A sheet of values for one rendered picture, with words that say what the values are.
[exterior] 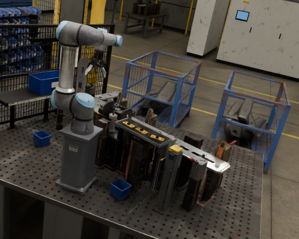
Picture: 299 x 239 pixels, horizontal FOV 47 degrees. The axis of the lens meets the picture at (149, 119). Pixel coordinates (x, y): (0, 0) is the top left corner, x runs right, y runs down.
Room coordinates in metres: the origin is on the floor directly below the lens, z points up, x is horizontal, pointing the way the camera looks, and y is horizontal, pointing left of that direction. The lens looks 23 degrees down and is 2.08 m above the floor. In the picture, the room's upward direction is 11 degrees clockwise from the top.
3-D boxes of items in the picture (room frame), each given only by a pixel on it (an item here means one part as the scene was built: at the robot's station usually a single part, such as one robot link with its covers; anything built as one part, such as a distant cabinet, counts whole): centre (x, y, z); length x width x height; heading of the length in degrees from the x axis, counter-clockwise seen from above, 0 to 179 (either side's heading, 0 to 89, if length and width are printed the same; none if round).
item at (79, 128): (1.95, 0.41, 1.15); 0.15 x 0.15 x 0.10
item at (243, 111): (4.55, -1.35, 0.47); 1.20 x 0.80 x 0.95; 167
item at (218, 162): (2.38, 0.01, 1.00); 1.38 x 0.22 x 0.02; 56
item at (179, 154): (1.83, -0.19, 0.92); 0.08 x 0.08 x 0.44; 56
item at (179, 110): (4.92, -0.10, 0.47); 1.20 x 0.80 x 0.95; 165
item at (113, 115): (2.27, 0.23, 0.94); 0.18 x 0.13 x 0.49; 56
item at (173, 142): (2.06, -0.15, 0.90); 0.13 x 0.10 x 0.41; 146
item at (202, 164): (1.92, -0.37, 0.88); 0.11 x 0.10 x 0.36; 146
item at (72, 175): (1.95, 0.41, 0.90); 0.21 x 0.21 x 0.40; 76
